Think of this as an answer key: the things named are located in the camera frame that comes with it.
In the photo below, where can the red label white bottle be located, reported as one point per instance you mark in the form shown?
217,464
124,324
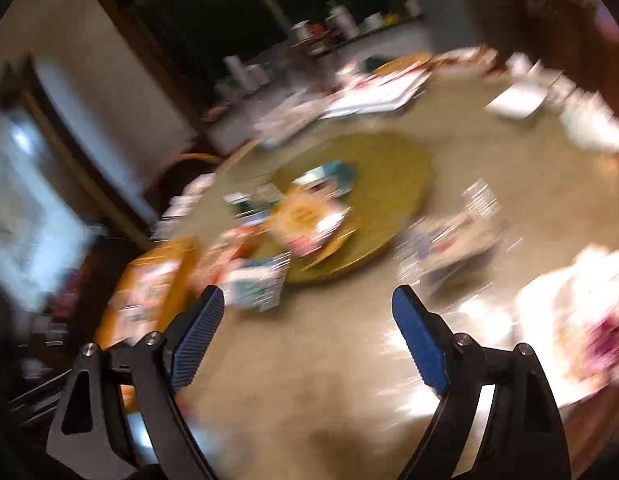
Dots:
258,76

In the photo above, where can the yellow red-label cracker packet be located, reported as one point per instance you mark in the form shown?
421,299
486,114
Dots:
304,217

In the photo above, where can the white paper roll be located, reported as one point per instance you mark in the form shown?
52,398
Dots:
237,74

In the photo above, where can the white spray bottle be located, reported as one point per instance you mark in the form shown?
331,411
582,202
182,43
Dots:
343,20

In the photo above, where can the bright white plastic bag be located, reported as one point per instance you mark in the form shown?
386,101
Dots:
574,320

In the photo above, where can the blurred striped snack packets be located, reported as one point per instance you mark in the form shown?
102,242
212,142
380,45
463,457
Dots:
449,240

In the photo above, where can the heap of white sachets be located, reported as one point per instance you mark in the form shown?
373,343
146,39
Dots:
189,197

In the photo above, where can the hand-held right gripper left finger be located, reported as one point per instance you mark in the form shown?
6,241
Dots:
199,340

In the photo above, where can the dark framed window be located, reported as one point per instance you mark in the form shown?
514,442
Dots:
214,15

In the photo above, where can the green white snack packet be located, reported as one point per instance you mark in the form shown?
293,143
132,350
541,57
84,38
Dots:
257,282

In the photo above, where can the orange snack packet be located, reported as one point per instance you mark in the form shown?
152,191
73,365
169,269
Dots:
224,255

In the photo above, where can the white paper box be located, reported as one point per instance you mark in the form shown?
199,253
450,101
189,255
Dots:
517,100

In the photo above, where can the gold turntable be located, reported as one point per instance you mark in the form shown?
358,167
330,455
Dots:
389,185

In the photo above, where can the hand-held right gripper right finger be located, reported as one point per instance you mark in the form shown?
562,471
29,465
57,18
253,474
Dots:
419,345

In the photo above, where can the round-back wooden chair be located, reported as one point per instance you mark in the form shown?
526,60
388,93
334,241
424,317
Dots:
189,165

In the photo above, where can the white flat tray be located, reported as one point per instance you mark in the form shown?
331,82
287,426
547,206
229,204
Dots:
384,91

